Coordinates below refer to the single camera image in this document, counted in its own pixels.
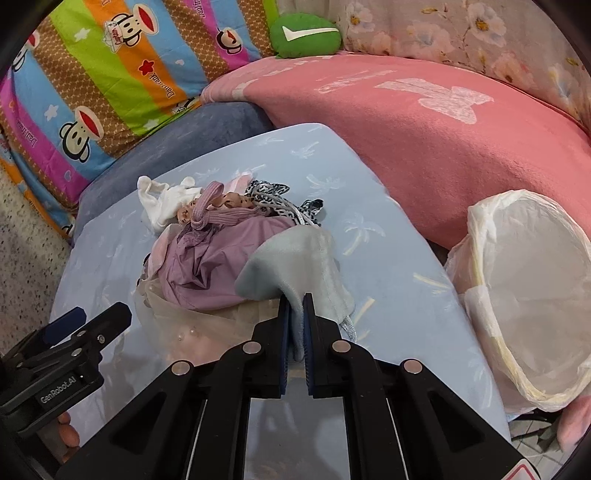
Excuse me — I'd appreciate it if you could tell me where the light blue-grey cloth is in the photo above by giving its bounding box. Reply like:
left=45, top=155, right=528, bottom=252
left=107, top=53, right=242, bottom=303
left=235, top=227, right=358, bottom=363

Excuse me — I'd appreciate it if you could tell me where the light blue palm print sheet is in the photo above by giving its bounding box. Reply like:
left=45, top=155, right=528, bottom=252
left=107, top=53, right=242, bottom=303
left=48, top=122, right=513, bottom=480

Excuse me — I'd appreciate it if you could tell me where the blue-grey cushion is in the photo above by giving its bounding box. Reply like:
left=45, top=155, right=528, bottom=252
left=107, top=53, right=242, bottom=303
left=69, top=102, right=275, bottom=241

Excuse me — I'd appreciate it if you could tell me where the colourful monkey print pillow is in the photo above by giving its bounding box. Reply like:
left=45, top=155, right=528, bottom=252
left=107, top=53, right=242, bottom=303
left=0, top=0, right=287, bottom=241

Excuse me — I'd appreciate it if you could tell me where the white sock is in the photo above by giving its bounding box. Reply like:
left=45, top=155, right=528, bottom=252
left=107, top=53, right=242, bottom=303
left=137, top=175, right=204, bottom=234

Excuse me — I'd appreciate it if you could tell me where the pink printed pillow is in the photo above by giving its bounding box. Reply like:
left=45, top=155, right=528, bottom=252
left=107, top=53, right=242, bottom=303
left=556, top=401, right=591, bottom=454

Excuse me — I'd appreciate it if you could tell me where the pale pink cloth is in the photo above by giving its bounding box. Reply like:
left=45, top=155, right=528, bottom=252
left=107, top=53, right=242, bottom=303
left=145, top=230, right=175, bottom=288

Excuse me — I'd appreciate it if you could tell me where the floral print blanket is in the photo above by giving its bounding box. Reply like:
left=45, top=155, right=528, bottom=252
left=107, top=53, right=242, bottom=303
left=332, top=0, right=591, bottom=134

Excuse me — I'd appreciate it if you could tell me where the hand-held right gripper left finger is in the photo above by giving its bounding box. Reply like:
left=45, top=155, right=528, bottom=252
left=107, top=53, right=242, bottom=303
left=55, top=295, right=291, bottom=480

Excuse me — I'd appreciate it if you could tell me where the black and white patterned cloth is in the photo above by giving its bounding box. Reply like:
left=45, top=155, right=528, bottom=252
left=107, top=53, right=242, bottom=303
left=245, top=179, right=324, bottom=228

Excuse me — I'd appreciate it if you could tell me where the person's left hand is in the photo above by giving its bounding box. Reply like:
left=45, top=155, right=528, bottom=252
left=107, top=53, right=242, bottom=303
left=56, top=410, right=85, bottom=451

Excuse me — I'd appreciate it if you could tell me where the beige tulle garment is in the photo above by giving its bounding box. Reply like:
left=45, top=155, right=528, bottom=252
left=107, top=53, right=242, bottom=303
left=134, top=272, right=296, bottom=366

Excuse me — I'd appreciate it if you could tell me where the purple garment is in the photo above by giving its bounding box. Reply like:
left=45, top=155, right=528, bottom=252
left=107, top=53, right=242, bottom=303
left=157, top=215, right=296, bottom=312

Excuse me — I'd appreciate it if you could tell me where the beige spotted scrunchie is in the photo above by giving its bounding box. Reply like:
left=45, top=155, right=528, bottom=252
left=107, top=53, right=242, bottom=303
left=178, top=191, right=259, bottom=223

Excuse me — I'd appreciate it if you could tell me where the pink fleece blanket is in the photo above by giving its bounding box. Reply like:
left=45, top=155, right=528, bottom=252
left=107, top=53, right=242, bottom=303
left=201, top=52, right=591, bottom=250

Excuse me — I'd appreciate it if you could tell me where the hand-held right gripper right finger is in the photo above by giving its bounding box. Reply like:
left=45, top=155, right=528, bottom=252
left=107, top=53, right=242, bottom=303
left=302, top=293, right=532, bottom=480

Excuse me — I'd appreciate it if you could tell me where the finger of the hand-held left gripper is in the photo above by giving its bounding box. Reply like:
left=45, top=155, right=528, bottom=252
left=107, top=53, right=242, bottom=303
left=34, top=307, right=88, bottom=352
left=60, top=301, right=134, bottom=367

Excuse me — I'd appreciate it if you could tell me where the white plastic bag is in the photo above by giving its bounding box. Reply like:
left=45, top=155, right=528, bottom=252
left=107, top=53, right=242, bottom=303
left=445, top=189, right=591, bottom=414

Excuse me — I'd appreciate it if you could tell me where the pink ribbed headband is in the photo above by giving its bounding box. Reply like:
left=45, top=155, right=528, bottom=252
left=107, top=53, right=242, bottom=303
left=189, top=181, right=266, bottom=232

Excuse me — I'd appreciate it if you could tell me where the green plush cushion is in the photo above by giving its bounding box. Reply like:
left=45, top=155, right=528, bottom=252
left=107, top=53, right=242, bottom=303
left=269, top=13, right=343, bottom=60

